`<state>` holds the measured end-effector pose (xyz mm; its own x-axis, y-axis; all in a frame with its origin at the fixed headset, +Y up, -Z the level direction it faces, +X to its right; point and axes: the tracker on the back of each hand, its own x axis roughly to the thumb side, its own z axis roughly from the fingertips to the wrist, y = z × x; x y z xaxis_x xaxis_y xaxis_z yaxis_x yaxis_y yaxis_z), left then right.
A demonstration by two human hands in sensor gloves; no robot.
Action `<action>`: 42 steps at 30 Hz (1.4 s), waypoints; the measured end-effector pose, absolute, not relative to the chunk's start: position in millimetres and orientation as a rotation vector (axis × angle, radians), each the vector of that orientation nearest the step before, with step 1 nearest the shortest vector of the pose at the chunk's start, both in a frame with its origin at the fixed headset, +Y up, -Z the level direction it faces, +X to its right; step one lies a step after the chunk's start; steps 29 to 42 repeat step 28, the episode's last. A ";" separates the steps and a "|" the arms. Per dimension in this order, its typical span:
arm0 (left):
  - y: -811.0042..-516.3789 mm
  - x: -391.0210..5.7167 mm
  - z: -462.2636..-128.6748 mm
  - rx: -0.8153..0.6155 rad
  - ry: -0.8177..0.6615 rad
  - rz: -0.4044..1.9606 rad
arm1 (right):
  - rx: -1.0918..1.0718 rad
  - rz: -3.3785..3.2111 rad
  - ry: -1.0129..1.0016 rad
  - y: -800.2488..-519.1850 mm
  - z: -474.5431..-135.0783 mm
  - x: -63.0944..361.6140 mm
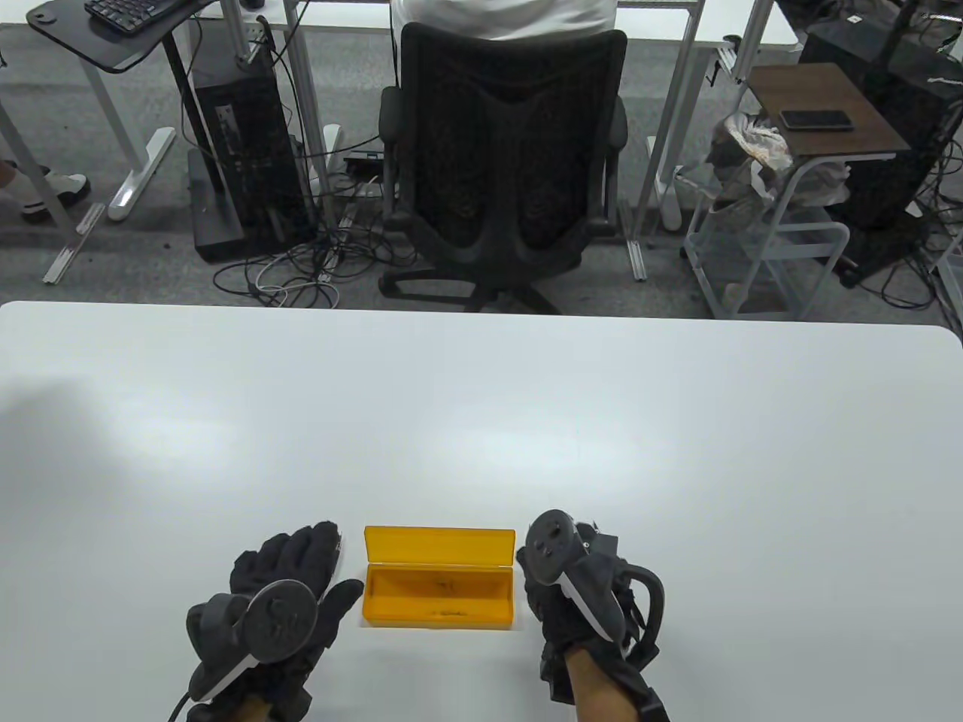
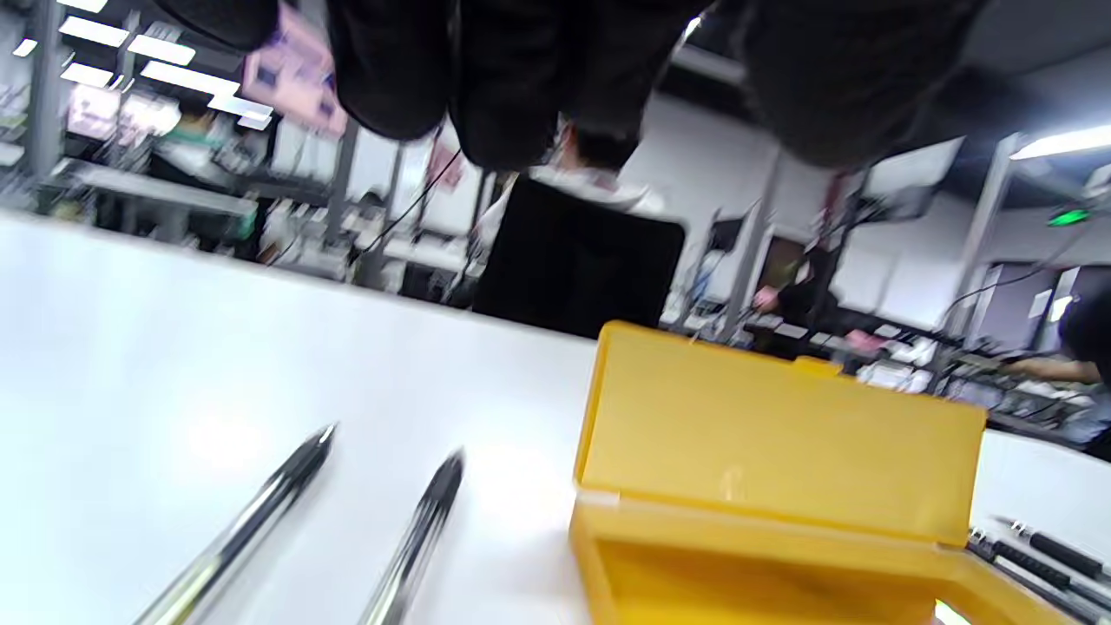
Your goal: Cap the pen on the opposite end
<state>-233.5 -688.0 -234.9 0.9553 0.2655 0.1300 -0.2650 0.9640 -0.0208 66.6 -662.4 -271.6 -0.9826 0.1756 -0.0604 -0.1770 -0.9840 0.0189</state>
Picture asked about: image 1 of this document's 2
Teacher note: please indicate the person's right thumb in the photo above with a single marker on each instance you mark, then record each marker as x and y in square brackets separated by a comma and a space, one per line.
[531, 594]

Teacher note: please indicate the black mesh office chair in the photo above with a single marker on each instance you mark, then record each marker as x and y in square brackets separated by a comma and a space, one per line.
[504, 158]

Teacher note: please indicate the person's right forearm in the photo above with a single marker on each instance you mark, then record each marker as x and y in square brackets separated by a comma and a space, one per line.
[602, 688]

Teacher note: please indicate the black round right glove controller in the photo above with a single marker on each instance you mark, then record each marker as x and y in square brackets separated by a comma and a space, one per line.
[553, 545]

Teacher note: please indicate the black round left glove controller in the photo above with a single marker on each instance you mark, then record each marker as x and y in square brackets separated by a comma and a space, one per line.
[280, 620]

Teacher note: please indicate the crumpled plastic bag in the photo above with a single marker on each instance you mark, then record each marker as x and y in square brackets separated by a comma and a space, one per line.
[752, 147]

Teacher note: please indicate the black keyboard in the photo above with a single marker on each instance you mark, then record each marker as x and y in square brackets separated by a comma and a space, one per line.
[135, 13]

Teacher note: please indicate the black standing desk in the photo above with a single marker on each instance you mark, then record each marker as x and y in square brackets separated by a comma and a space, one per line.
[98, 49]

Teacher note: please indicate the brown top side table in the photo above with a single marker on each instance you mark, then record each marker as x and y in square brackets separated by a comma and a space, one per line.
[827, 94]

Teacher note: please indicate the black computer tower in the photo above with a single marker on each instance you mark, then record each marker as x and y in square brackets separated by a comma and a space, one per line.
[241, 158]

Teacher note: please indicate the large black equipment case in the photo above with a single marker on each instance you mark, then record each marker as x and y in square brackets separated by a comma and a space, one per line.
[895, 135]

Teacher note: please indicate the open orange plastic box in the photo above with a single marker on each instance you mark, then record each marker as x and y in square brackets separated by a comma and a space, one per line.
[440, 583]

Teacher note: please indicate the person's left thumb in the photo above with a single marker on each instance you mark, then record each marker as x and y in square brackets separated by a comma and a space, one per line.
[344, 599]

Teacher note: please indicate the black round glove controller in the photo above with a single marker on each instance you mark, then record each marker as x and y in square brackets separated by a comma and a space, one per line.
[280, 620]
[553, 545]

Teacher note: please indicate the person's left hand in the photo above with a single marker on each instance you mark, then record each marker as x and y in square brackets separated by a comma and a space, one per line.
[305, 560]

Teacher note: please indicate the black smartphone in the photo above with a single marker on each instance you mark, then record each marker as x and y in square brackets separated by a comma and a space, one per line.
[816, 120]

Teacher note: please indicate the white power strip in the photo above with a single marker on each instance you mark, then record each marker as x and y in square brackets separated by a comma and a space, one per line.
[365, 177]

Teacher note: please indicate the person's right hand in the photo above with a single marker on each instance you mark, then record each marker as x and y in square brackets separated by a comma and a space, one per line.
[566, 628]

